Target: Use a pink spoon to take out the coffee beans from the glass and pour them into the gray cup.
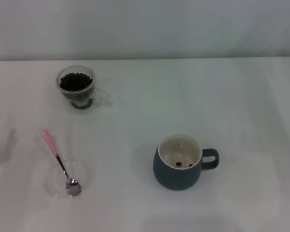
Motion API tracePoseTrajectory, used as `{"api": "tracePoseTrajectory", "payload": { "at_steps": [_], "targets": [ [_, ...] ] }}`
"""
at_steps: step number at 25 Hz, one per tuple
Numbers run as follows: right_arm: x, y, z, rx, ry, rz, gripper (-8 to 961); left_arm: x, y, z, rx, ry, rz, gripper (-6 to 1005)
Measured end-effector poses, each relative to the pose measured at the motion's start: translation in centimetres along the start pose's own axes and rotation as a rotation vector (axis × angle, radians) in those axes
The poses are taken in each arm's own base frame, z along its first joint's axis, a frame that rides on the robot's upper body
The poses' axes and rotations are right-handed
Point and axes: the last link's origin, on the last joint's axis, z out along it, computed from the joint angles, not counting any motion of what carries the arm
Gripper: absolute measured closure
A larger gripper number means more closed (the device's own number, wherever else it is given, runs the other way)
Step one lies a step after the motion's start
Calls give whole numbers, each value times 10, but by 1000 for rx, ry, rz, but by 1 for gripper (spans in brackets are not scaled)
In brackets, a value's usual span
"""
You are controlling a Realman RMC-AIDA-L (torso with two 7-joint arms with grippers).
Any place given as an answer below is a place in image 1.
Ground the pink handled metal spoon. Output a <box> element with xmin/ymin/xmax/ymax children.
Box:
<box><xmin>41</xmin><ymin>129</ymin><xmax>83</xmax><ymax>196</ymax></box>

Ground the clear double wall glass cup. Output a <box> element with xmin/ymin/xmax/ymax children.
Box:
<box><xmin>56</xmin><ymin>65</ymin><xmax>113</xmax><ymax>115</ymax></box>

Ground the dark green ceramic mug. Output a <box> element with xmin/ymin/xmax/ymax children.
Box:
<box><xmin>152</xmin><ymin>131</ymin><xmax>220</xmax><ymax>191</ymax></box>

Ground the coffee beans pile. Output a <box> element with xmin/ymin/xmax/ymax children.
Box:
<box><xmin>59</xmin><ymin>72</ymin><xmax>95</xmax><ymax>110</ymax></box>

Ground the clear glass saucer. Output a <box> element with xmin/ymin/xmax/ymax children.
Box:
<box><xmin>45</xmin><ymin>158</ymin><xmax>90</xmax><ymax>199</ymax></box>

